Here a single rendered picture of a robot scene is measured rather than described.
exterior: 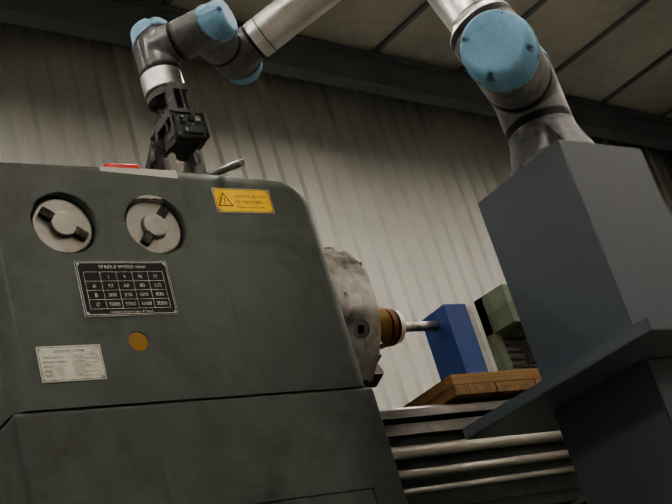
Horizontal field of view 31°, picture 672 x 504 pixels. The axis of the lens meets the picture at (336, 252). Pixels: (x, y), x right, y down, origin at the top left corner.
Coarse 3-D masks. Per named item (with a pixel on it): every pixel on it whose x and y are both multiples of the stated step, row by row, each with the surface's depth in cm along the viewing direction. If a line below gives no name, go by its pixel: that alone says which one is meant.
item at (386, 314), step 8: (384, 312) 237; (392, 312) 238; (384, 320) 235; (392, 320) 237; (400, 320) 238; (384, 328) 235; (392, 328) 237; (400, 328) 238; (384, 336) 235; (392, 336) 237; (400, 336) 238; (384, 344) 236; (392, 344) 239
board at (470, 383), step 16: (448, 384) 218; (464, 384) 219; (480, 384) 221; (496, 384) 223; (512, 384) 225; (528, 384) 227; (416, 400) 226; (432, 400) 222; (448, 400) 218; (464, 400) 221
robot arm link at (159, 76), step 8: (144, 72) 218; (152, 72) 217; (160, 72) 217; (168, 72) 217; (176, 72) 219; (144, 80) 218; (152, 80) 217; (160, 80) 216; (168, 80) 217; (176, 80) 217; (144, 88) 218; (152, 88) 217; (144, 96) 219
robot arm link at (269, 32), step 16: (288, 0) 226; (304, 0) 225; (320, 0) 226; (336, 0) 227; (256, 16) 229; (272, 16) 227; (288, 16) 226; (304, 16) 227; (240, 32) 228; (256, 32) 227; (272, 32) 227; (288, 32) 228; (240, 48) 226; (256, 48) 228; (272, 48) 229; (224, 64) 226; (240, 64) 228; (256, 64) 231; (240, 80) 232
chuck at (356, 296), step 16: (336, 256) 224; (352, 256) 226; (336, 272) 219; (352, 272) 222; (336, 288) 217; (352, 288) 219; (368, 288) 221; (352, 304) 217; (368, 304) 219; (352, 320) 216; (368, 320) 218; (352, 336) 216; (368, 336) 218; (368, 352) 218; (368, 368) 219
